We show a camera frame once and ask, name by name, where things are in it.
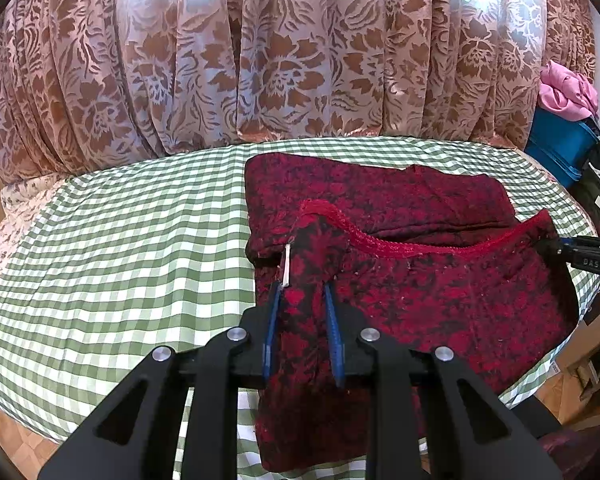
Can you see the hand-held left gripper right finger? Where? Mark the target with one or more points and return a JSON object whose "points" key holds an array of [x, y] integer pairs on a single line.
{"points": [[334, 342]]}

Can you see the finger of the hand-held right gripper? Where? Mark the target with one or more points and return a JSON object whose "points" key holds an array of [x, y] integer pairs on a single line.
{"points": [[555, 249]]}

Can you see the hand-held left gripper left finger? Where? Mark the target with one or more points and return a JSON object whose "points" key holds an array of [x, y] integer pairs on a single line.
{"points": [[270, 332]]}

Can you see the dark red patterned knit garment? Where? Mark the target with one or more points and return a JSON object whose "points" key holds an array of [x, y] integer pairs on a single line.
{"points": [[430, 310]]}

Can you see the black bag with white label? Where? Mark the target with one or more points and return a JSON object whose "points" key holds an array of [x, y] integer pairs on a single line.
{"points": [[597, 205]]}

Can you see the cardboard box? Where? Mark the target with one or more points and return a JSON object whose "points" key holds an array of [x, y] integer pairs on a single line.
{"points": [[582, 355]]}

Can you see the blue plastic bin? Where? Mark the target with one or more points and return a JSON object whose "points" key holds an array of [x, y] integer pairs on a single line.
{"points": [[555, 150]]}

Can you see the pink cloth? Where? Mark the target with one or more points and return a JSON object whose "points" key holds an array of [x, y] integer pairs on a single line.
{"points": [[567, 92]]}

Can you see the green checked blanket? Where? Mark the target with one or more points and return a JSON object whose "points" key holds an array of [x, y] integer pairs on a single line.
{"points": [[130, 260]]}

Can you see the dark maroon cloth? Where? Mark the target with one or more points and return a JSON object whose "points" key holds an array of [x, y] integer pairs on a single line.
{"points": [[585, 455]]}

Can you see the brown floral curtain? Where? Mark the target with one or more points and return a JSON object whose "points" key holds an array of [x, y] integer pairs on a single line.
{"points": [[280, 50]]}

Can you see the pale floral bed sheet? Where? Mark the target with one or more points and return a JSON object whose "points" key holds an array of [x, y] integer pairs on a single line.
{"points": [[20, 197]]}

